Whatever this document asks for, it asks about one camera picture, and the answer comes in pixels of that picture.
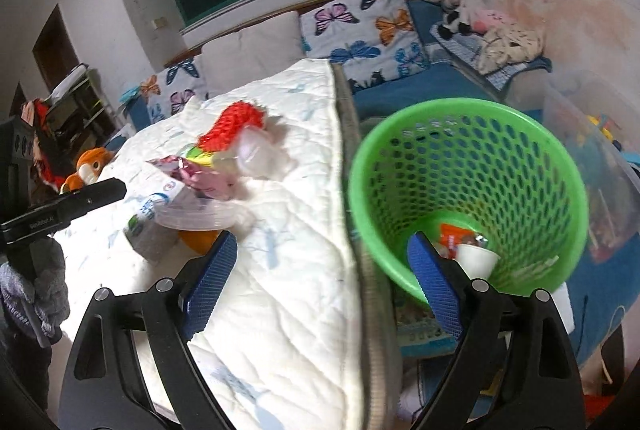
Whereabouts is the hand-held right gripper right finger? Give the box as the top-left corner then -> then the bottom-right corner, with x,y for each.
407,231 -> 586,430

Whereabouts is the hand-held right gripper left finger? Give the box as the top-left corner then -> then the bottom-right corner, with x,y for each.
59,230 -> 238,430

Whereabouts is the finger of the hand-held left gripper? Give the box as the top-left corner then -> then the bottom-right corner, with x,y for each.
59,178 -> 127,217

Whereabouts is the orange round object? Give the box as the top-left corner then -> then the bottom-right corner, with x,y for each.
180,230 -> 221,255

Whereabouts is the white tissue pack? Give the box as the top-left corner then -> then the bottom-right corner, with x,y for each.
124,210 -> 181,263

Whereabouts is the white plastic wrapper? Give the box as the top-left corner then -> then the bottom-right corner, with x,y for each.
127,160 -> 256,231

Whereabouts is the pink printed packet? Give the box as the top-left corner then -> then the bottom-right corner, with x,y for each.
150,155 -> 236,201

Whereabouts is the green plastic mesh basket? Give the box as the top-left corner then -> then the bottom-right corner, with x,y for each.
348,97 -> 590,311

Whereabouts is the clear plastic bottle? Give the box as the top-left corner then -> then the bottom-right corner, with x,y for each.
235,127 -> 296,181

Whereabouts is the red foam net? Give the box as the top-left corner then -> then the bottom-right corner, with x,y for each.
197,102 -> 266,149

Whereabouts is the person's left hand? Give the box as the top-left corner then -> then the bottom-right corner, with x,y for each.
0,237 -> 71,348

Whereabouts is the orange plush toy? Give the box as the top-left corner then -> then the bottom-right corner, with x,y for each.
60,147 -> 116,195

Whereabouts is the children's picture book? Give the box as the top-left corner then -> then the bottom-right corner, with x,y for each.
392,295 -> 466,358

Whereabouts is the white paper cup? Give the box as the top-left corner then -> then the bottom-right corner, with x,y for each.
457,244 -> 501,281

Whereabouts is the red snack packet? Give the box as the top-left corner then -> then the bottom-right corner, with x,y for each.
439,222 -> 488,261

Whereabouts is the metal shelf rack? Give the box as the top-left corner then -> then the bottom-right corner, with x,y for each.
42,64 -> 123,145

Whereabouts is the white quilted mattress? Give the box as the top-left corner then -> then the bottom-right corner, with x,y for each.
50,58 -> 381,430

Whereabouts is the red plush toy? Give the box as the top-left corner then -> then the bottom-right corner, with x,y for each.
22,98 -> 76,191

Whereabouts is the small butterfly print pillow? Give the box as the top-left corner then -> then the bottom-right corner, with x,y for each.
137,57 -> 208,125

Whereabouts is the person's dark clothing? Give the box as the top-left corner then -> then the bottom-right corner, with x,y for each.
0,310 -> 56,411

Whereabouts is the dark wooden door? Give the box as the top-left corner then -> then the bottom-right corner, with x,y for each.
32,4 -> 81,83

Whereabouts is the blue floor mat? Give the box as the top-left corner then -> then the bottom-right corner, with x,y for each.
565,250 -> 631,376

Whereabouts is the beige pillow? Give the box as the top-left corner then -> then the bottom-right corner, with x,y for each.
235,10 -> 303,70
200,34 -> 261,98

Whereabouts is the clear plastic storage box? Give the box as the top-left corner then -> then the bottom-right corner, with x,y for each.
542,80 -> 640,265

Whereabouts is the red object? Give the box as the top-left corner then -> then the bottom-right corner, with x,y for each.
585,390 -> 618,426

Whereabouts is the blue bed sheet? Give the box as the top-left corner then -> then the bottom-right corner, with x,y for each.
350,0 -> 546,125

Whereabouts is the pile of colourful toys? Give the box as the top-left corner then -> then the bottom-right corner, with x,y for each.
565,110 -> 631,255

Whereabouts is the blue checked cloth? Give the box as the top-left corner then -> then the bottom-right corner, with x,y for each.
430,22 -> 553,90

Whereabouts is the cream spotted cloth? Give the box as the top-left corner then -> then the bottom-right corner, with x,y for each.
475,22 -> 546,73

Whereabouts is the large butterfly print pillow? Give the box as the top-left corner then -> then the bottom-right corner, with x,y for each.
299,0 -> 431,85

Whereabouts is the pink plush toy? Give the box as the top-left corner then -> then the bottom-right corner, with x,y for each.
472,7 -> 516,35

